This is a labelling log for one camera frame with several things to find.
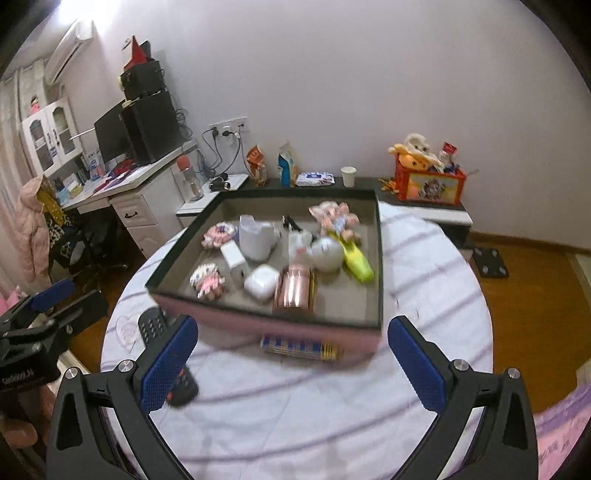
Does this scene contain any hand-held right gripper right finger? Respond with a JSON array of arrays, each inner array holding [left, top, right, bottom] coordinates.
[[387, 315, 540, 480]]

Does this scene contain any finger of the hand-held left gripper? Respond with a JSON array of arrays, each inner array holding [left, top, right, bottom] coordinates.
[[0, 278, 77, 330], [28, 290, 109, 344]]

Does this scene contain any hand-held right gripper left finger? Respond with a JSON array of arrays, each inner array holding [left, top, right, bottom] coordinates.
[[46, 314, 199, 480]]

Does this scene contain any black remote control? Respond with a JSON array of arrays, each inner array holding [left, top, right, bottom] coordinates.
[[137, 307, 200, 408]]

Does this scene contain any pink white brick bunny figure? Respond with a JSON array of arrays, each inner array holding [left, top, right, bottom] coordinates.
[[189, 263, 227, 302]]

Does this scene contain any pink box with black rim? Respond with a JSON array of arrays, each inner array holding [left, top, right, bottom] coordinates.
[[144, 188, 384, 365]]

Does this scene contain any yellow highlighter pen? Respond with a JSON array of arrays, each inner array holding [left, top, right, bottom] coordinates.
[[339, 237, 375, 283]]

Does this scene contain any white charger block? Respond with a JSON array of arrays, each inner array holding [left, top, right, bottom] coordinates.
[[220, 242, 252, 288]]

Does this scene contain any rose gold metal cylinder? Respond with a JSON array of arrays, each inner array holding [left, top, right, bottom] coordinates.
[[272, 264, 319, 315]]

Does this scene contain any white plastic cup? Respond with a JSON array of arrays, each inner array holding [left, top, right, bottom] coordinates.
[[239, 215, 281, 260]]

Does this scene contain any pink pig plush doll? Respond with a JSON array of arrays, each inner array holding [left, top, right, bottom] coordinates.
[[308, 200, 362, 243]]

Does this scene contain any person's left hand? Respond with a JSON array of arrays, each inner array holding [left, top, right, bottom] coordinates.
[[0, 415, 38, 448]]

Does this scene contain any pink cloth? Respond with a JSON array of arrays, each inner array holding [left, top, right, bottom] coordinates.
[[0, 291, 24, 315]]

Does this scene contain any black office chair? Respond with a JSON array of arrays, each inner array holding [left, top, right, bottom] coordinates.
[[48, 217, 130, 289]]

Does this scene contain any pink padded jacket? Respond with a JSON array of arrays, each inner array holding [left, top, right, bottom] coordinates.
[[18, 178, 51, 282]]

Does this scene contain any yellow black patterned cloth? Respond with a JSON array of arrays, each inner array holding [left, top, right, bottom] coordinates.
[[37, 182, 70, 232]]

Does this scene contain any white desk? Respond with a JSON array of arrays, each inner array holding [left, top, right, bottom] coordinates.
[[60, 148, 195, 259]]

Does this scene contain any pale curtain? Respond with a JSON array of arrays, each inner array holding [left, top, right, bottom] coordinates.
[[0, 69, 47, 296]]

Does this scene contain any white earbuds case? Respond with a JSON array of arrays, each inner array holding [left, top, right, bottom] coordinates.
[[243, 264, 281, 303]]

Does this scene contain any blue yellow patterned packet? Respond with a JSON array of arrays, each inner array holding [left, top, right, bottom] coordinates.
[[260, 335, 343, 365]]

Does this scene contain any black floor scale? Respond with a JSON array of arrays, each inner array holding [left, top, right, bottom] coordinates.
[[471, 247, 511, 279]]

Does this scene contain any blue white box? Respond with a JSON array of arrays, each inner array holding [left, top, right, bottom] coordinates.
[[85, 150, 105, 181]]

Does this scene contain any red folder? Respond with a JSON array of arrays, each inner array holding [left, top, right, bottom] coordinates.
[[99, 159, 139, 185]]

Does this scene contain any white bunny night lamp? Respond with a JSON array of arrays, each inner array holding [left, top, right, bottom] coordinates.
[[288, 229, 345, 273]]

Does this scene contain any white glass-door cabinet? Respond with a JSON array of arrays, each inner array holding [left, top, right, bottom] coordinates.
[[21, 97, 84, 178]]

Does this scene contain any pink purple printed blanket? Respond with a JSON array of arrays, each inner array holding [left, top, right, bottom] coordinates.
[[533, 383, 591, 480]]

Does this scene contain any water bottle with orange cap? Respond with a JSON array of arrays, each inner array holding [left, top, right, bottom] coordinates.
[[177, 155, 205, 202]]

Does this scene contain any black computer monitor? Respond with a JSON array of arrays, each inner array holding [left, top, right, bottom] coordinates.
[[93, 99, 139, 164]]

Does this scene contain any orange printed toy box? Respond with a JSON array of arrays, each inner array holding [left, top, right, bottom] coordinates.
[[394, 154, 468, 208]]

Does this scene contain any black computer tower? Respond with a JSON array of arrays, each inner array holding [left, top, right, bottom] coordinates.
[[121, 90, 183, 164]]

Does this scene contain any wet wipes pack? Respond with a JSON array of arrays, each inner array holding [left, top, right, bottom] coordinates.
[[295, 171, 335, 188]]

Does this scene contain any orange snack bag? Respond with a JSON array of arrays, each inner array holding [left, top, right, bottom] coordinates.
[[246, 145, 269, 188]]

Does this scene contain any yellow plush toy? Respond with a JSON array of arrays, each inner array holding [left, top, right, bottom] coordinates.
[[388, 133, 444, 169]]

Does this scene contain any blue white snack bag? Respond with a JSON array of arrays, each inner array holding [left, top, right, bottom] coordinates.
[[277, 142, 298, 188]]

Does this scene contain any red bag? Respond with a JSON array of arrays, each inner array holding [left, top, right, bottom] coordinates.
[[122, 34, 155, 70]]

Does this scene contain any black power cable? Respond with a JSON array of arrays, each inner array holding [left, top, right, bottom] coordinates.
[[201, 124, 245, 178]]

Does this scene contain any white wall power outlet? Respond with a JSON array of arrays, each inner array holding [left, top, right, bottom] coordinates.
[[208, 117, 250, 139]]

